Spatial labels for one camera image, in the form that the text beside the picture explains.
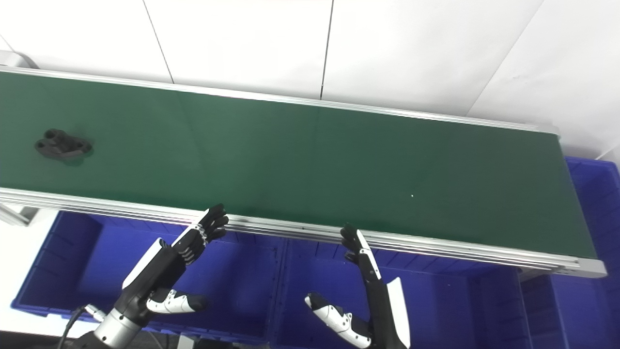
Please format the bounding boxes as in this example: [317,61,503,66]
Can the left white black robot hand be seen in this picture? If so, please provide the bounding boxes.
[116,204,230,324]

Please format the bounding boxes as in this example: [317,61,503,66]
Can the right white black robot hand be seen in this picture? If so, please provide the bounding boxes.
[304,226,412,349]

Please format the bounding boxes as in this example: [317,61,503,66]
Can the black flanged machine part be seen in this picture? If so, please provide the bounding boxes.
[35,128,93,162]

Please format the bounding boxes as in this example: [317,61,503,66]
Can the blue plastic bin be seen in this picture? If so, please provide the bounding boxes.
[271,237,529,349]
[11,210,287,346]
[521,156,620,349]

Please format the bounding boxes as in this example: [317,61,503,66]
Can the green conveyor belt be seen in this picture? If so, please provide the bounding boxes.
[0,65,608,279]
[0,72,598,259]

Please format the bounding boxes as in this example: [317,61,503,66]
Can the aluminium conveyor leg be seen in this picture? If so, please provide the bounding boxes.
[0,203,39,227]

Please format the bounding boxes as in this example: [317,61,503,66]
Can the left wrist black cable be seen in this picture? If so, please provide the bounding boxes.
[57,304,105,349]

